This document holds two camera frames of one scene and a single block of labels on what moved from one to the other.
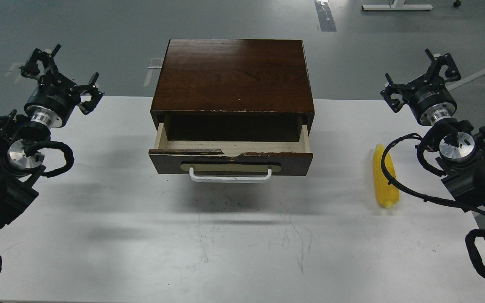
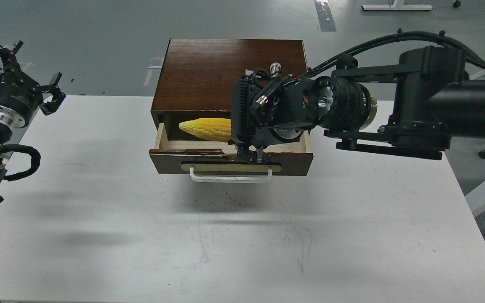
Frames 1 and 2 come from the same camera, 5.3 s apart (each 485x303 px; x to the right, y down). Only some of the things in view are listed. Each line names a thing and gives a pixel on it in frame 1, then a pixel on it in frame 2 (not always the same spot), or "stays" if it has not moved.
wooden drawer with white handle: x=251 y=161 stays
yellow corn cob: x=386 y=192 to x=218 y=129
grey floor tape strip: x=325 y=18 stays
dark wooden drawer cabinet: x=233 y=90 stays
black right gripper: x=431 y=101 to x=269 y=107
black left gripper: x=54 y=98 to x=13 y=98
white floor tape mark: x=153 y=63 stays
